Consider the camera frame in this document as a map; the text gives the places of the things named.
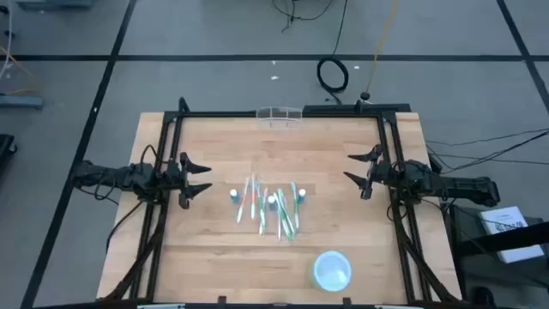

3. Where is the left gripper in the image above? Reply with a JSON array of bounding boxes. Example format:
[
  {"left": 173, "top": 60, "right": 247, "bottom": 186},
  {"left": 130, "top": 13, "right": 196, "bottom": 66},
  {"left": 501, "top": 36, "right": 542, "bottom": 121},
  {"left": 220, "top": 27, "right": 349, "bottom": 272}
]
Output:
[{"left": 165, "top": 151, "right": 214, "bottom": 211}]

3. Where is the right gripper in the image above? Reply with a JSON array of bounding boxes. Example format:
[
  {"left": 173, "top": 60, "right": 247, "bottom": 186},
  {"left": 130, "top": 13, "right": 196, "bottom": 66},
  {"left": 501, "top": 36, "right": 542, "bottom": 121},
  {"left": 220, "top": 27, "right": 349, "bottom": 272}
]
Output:
[{"left": 342, "top": 144, "right": 403, "bottom": 201}]

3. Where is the clear plastic organizer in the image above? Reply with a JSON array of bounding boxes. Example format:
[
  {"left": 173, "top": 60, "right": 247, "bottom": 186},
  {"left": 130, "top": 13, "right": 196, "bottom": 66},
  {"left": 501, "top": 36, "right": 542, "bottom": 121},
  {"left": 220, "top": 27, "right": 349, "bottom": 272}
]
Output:
[{"left": 256, "top": 106, "right": 304, "bottom": 131}]

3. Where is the white printed booklet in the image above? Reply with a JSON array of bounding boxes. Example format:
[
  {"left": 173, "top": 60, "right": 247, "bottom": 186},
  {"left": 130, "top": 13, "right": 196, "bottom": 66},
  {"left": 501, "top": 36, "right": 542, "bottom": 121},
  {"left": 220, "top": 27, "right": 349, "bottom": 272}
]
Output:
[{"left": 477, "top": 205, "right": 546, "bottom": 264}]

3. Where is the black side cart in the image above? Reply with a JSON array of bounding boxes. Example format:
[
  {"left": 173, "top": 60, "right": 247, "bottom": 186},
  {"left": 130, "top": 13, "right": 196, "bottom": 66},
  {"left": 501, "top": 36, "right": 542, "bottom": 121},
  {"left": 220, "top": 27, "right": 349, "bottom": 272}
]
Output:
[{"left": 443, "top": 203, "right": 549, "bottom": 309}]

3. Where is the grey floor base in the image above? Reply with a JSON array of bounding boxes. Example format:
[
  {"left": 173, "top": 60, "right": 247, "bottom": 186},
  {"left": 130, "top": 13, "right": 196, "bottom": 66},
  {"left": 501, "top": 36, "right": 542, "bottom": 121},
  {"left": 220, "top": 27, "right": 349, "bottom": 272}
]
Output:
[
  {"left": 0, "top": 94, "right": 44, "bottom": 109},
  {"left": 15, "top": 0, "right": 94, "bottom": 10}
]

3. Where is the black floor equipment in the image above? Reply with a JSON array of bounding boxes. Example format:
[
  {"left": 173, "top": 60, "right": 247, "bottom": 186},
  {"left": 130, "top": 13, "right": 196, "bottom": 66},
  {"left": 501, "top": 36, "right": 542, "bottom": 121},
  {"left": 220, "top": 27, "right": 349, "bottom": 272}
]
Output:
[{"left": 0, "top": 133, "right": 18, "bottom": 177}]

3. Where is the black right arm base cable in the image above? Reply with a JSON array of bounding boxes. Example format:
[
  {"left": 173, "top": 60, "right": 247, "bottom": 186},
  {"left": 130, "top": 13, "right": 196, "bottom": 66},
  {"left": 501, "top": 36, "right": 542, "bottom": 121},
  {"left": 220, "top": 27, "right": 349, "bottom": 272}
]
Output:
[{"left": 380, "top": 197, "right": 407, "bottom": 222}]

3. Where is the black arm base cable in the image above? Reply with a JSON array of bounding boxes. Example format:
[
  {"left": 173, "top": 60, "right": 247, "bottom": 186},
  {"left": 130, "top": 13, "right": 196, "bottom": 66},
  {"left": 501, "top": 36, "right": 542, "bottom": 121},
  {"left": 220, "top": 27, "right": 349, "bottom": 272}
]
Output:
[
  {"left": 380, "top": 197, "right": 407, "bottom": 222},
  {"left": 106, "top": 197, "right": 147, "bottom": 254}
]

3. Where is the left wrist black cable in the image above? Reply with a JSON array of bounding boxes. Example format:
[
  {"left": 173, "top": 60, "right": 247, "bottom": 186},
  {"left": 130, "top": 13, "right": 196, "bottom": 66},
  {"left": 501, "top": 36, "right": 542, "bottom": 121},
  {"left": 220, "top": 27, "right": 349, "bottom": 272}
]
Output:
[{"left": 139, "top": 143, "right": 160, "bottom": 167}]

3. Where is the black aluminium table frame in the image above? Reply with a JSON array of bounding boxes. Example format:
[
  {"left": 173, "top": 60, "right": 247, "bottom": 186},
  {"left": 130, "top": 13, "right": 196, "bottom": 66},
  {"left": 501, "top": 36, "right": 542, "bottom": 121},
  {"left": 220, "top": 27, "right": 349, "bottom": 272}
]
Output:
[{"left": 98, "top": 97, "right": 462, "bottom": 309}]

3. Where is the black left arm base cable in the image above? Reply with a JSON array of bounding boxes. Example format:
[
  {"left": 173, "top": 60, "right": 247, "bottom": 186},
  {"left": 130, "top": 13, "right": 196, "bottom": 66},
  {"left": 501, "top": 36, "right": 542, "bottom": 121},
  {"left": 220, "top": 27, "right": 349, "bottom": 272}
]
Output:
[{"left": 106, "top": 197, "right": 147, "bottom": 254}]

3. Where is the black coiled hanging cable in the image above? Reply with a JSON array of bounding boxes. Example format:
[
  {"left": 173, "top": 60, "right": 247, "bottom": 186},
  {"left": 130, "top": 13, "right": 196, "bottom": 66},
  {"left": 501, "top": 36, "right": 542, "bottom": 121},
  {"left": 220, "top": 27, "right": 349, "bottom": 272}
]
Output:
[{"left": 316, "top": 0, "right": 351, "bottom": 104}]

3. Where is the yellow hanging cable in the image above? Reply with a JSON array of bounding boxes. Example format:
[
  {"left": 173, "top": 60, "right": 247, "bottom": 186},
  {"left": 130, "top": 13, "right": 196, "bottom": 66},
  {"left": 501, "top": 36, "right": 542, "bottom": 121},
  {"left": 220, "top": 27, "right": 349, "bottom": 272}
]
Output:
[{"left": 359, "top": 0, "right": 400, "bottom": 102}]

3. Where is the thin black power cable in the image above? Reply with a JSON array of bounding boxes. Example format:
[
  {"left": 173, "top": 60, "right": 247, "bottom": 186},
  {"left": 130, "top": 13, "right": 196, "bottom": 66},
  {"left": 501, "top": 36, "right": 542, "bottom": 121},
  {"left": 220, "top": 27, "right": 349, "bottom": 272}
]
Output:
[
  {"left": 428, "top": 153, "right": 549, "bottom": 167},
  {"left": 424, "top": 128, "right": 549, "bottom": 147}
]

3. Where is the thick black power cable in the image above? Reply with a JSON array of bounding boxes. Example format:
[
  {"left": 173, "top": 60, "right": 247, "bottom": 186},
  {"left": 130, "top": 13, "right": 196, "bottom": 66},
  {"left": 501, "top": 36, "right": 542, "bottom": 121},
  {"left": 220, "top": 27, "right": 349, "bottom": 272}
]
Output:
[{"left": 445, "top": 130, "right": 549, "bottom": 173}]

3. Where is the black floor cable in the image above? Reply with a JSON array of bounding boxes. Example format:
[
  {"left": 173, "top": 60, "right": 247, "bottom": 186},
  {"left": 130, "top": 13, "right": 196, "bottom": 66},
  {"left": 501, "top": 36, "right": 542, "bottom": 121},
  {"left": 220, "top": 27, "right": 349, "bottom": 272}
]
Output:
[{"left": 271, "top": 0, "right": 336, "bottom": 33}]

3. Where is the yellow floor cable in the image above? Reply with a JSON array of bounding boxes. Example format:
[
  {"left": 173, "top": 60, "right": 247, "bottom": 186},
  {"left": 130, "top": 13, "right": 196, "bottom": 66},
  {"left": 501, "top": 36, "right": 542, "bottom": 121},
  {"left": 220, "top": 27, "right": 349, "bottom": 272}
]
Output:
[{"left": 0, "top": 45, "right": 43, "bottom": 96}]

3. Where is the white floor cable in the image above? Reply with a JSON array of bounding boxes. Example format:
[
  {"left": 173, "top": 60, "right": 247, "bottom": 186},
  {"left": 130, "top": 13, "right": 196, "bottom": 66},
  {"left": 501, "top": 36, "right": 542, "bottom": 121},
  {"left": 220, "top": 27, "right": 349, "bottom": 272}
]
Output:
[{"left": 0, "top": 0, "right": 14, "bottom": 81}]

